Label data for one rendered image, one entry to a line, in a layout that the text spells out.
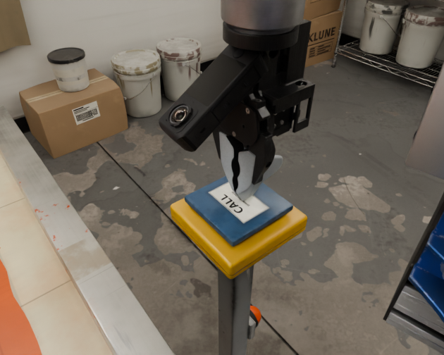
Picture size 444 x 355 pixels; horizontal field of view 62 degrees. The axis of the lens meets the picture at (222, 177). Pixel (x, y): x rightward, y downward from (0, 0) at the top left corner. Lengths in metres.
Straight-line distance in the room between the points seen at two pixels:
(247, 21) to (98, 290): 0.28
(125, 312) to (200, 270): 1.26
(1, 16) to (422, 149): 2.30
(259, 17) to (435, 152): 0.17
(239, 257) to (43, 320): 0.21
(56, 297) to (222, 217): 0.20
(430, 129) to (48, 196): 0.41
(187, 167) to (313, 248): 0.84
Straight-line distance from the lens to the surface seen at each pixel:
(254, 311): 0.73
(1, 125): 0.67
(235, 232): 0.44
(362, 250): 1.79
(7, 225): 0.53
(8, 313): 0.44
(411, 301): 0.39
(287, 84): 0.40
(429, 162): 0.30
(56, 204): 0.48
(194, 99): 0.36
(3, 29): 2.44
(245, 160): 0.41
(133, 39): 2.77
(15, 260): 0.49
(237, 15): 0.34
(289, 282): 1.60
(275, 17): 0.34
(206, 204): 0.47
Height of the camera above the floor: 1.29
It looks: 39 degrees down
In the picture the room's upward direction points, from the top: straight up
